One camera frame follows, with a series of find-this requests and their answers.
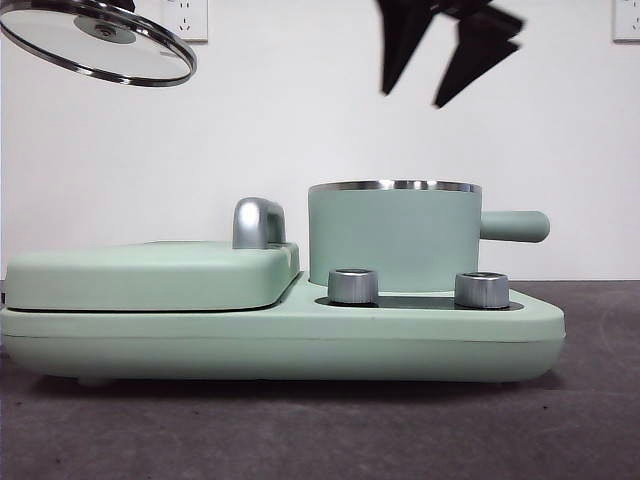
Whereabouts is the glass lid with green knob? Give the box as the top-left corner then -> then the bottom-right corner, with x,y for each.
0,0 -> 198,89

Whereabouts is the silver control knob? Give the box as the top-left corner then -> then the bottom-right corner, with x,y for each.
326,267 -> 380,307
454,271 -> 512,309

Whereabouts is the mint green breakfast maker base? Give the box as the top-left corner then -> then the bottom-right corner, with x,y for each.
0,279 -> 567,389

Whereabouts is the white wall socket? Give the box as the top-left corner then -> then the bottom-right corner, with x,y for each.
613,0 -> 640,44
158,0 -> 209,43

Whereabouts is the mint green pot with handle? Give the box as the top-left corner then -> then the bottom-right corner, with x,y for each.
306,178 -> 552,295

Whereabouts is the green griddle cover silver handle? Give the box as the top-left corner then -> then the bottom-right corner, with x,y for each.
5,197 -> 302,313

